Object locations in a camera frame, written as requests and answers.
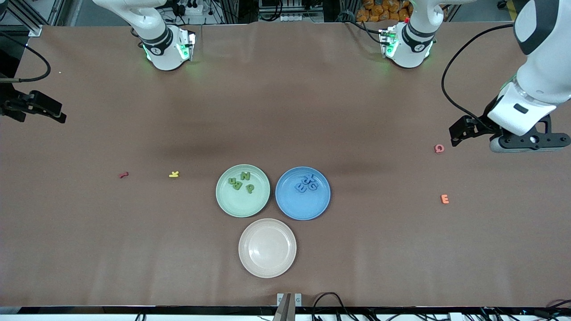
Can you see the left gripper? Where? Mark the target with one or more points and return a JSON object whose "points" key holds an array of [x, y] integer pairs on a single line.
{"points": [[482, 122]]}

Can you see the blue foam letter G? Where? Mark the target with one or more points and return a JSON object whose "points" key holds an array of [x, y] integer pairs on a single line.
{"points": [[314, 186]]}

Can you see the blue foam letter E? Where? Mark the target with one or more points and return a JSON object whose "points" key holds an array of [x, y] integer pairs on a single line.
{"points": [[301, 187]]}

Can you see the green foam letter N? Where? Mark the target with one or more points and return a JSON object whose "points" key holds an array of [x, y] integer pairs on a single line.
{"points": [[245, 175]]}

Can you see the green foam letter P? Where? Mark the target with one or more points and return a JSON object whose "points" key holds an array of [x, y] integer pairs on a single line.
{"points": [[250, 188]]}

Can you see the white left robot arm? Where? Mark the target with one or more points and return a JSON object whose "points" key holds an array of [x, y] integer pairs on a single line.
{"points": [[542, 53]]}

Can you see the red foam letter Q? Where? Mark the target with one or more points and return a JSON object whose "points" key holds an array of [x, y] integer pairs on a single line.
{"points": [[439, 148]]}

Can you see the orange foam letter E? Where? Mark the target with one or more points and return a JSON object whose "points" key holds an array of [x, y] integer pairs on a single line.
{"points": [[444, 199]]}

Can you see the blue plate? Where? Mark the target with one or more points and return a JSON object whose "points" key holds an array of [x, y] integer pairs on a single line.
{"points": [[303, 205]]}

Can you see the long white power strip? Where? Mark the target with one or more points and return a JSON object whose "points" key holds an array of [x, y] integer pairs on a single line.
{"points": [[299, 18]]}

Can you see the light green plate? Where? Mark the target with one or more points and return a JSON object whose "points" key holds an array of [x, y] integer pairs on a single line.
{"points": [[243, 205]]}

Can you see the beige pink plate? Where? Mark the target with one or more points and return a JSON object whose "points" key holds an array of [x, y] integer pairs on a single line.
{"points": [[267, 248]]}

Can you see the aluminium frame post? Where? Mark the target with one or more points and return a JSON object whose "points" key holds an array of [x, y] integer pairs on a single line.
{"points": [[22, 15]]}

